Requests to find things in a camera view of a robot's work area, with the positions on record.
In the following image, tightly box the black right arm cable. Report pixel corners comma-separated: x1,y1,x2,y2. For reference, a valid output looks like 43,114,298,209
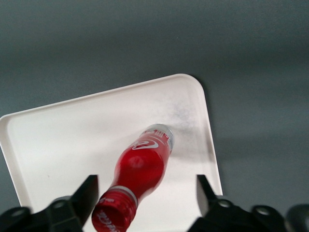
286,204,309,232

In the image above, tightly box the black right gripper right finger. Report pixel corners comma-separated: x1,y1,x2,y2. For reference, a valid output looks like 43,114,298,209
190,175,252,232

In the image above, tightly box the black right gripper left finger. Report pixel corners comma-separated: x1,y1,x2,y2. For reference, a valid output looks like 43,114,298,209
47,175,99,232

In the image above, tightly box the red coke bottle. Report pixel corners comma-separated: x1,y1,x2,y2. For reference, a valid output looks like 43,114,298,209
91,123,175,232

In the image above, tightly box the white rectangular tray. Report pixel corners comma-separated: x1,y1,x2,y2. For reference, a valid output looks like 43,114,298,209
0,73,224,232

